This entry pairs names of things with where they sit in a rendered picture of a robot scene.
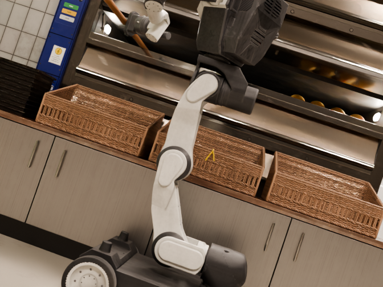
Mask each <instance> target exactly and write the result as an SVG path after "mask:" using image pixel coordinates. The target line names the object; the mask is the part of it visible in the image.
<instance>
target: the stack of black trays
mask: <svg viewBox="0 0 383 287"><path fill-rule="evenodd" d="M54 80H55V81H56V78H54V77H52V76H50V75H48V74H46V73H44V72H43V71H41V70H39V69H36V68H33V67H29V66H27V65H24V64H21V63H17V62H15V61H12V60H9V59H5V58H2V57H0V109H2V110H5V111H7V112H10V113H13V114H17V115H19V116H22V117H26V118H30V119H33V120H35V119H36V116H37V114H38V111H39V108H40V104H41V102H42V100H43V96H44V94H45V92H46V93H47V92H49V91H52V90H51V87H53V86H52V83H54V82H53V81H54Z"/></svg>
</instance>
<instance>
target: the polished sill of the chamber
mask: <svg viewBox="0 0 383 287"><path fill-rule="evenodd" d="M89 38H91V39H94V40H98V41H101V42H104V43H107V44H110V45H113V46H116V47H119V48H122V49H125V50H128V51H131V52H134V53H137V54H140V55H144V56H147V57H149V58H152V59H156V60H159V61H161V62H164V63H168V64H171V65H174V66H176V67H180V68H183V69H186V70H189V71H192V72H194V71H195V68H196V65H193V64H189V63H186V62H184V61H180V60H177V59H174V58H171V57H168V56H165V55H162V54H158V53H156V52H153V51H150V50H146V49H144V48H141V47H138V46H134V45H132V44H129V43H125V42H122V41H119V40H116V39H113V38H110V37H107V36H104V35H101V34H98V33H95V32H92V31H91V32H90V35H89ZM203 70H205V71H209V72H213V73H215V74H217V75H220V74H218V73H216V72H214V71H211V70H208V69H204V68H200V71H199V72H201V71H203ZM248 86H249V87H253V88H256V89H258V90H259V92H258V93H259V94H262V95H265V96H268V97H272V98H274V99H277V100H280V101H284V102H286V103H289V104H292V105H296V106H299V107H301V108H305V109H308V110H311V111H314V112H317V113H320V114H323V115H326V116H329V117H332V118H335V119H338V120H341V121H345V122H348V123H350V124H353V125H357V126H360V127H362V128H365V129H369V130H372V131H374V132H377V133H381V134H383V127H382V126H379V125H376V124H373V123H370V122H367V121H364V120H361V119H358V118H354V117H351V116H348V115H346V114H342V113H339V112H336V111H334V110H330V109H327V108H323V107H321V106H318V105H315V104H311V103H309V102H306V101H303V100H299V99H296V98H294V97H290V96H287V95H284V94H281V93H278V92H275V91H272V90H269V89H266V88H263V87H260V86H257V85H254V84H250V83H248Z"/></svg>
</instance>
